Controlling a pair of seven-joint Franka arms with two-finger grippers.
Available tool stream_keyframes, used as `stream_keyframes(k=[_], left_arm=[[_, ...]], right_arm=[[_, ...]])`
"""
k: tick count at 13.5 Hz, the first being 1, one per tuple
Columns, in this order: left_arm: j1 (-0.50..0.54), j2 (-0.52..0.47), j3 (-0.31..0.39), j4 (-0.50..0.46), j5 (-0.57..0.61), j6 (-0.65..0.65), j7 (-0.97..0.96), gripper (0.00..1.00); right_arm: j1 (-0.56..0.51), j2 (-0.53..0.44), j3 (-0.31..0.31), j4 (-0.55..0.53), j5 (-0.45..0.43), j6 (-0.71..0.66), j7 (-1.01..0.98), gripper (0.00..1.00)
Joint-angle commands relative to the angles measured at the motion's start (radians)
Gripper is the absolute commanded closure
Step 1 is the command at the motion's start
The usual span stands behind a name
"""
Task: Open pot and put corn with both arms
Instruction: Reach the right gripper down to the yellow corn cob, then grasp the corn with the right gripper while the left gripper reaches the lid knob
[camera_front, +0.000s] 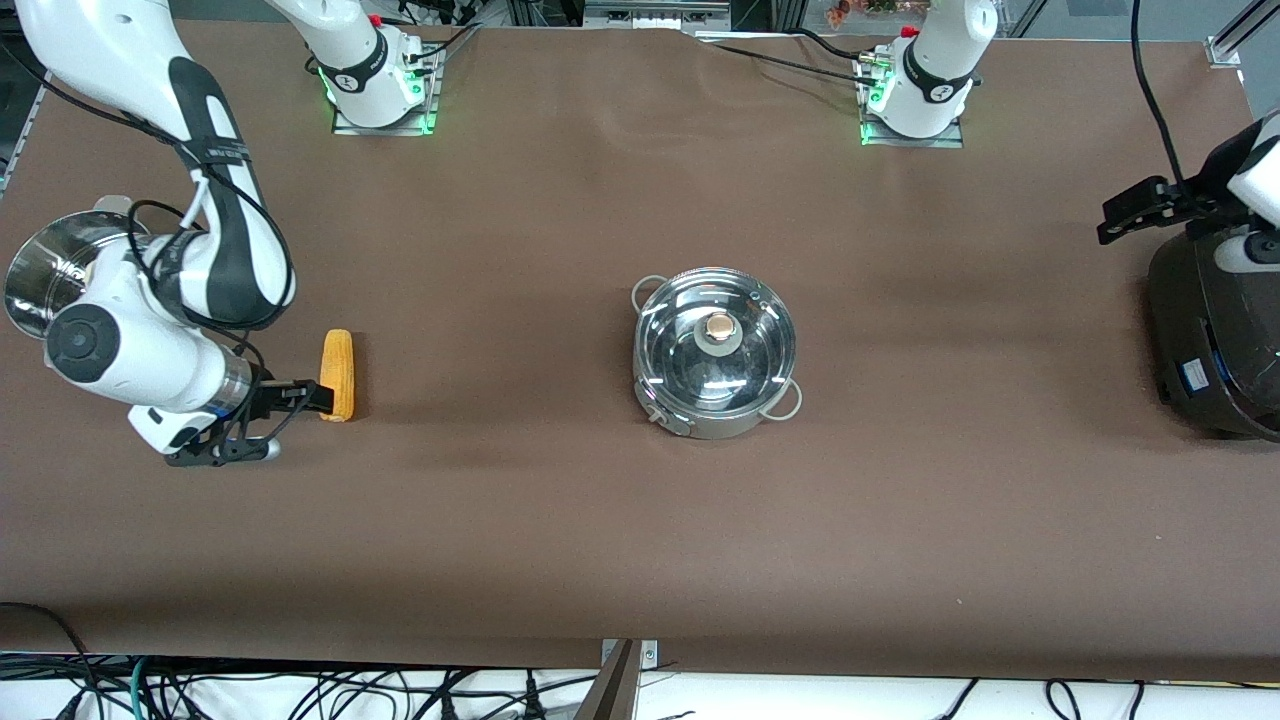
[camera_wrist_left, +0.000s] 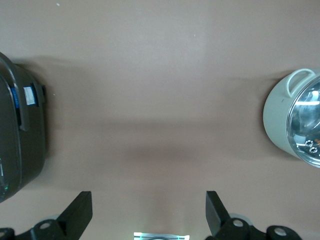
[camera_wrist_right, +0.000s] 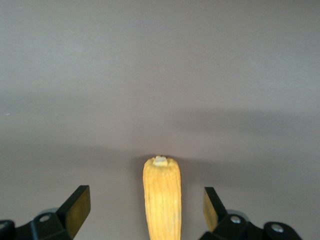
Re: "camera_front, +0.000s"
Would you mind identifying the yellow corn cob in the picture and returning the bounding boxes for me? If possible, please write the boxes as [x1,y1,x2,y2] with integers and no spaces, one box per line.
[318,329,355,423]

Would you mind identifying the glass lid with bronze knob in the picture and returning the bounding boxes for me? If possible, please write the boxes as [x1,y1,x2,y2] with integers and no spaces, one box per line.
[636,268,797,416]

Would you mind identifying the steel steamer pot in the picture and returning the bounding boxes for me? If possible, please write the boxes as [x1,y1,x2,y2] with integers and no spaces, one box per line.
[3,195,151,341]

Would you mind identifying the black rice cooker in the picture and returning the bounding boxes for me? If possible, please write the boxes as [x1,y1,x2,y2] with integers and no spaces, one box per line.
[1145,220,1280,443]

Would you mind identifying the brown table cover cloth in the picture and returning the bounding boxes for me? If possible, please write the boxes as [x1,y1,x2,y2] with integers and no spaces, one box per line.
[0,15,1280,681]

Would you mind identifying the orange patterned background object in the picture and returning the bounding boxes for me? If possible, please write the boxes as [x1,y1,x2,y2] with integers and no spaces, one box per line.
[825,0,936,26]

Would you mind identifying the aluminium profile strut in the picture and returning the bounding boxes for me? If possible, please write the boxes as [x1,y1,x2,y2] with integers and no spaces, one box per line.
[575,640,641,720]

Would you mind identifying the grey device box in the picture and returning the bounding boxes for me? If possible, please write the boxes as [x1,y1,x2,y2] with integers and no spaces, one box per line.
[583,0,733,31]

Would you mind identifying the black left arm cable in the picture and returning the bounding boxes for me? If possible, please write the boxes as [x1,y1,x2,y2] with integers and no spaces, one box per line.
[1130,0,1201,191]

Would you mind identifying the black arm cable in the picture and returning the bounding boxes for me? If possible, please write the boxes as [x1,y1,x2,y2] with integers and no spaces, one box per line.
[1130,0,1201,191]
[0,40,296,461]

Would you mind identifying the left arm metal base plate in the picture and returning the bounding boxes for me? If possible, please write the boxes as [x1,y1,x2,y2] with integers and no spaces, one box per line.
[858,50,966,149]

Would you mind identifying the diagonal aluminium frame bar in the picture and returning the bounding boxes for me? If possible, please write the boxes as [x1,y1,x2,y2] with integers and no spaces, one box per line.
[1210,0,1280,51]

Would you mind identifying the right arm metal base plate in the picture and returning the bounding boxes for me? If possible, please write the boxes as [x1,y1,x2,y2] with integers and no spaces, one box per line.
[330,40,443,137]

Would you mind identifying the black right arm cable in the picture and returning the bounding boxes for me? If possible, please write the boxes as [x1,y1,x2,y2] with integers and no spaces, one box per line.
[0,40,296,461]

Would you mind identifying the aluminium table edge rail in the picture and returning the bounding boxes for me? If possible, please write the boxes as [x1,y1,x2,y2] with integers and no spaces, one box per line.
[0,80,49,196]

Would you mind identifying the black base plug cable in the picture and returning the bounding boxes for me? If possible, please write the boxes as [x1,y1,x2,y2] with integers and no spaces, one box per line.
[395,0,483,66]

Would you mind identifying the black cable on table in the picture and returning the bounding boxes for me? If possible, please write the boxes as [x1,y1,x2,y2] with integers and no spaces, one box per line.
[695,28,881,89]

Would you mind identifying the steel pot with grey handles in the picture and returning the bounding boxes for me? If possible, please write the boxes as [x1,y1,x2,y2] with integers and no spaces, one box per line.
[630,266,804,441]

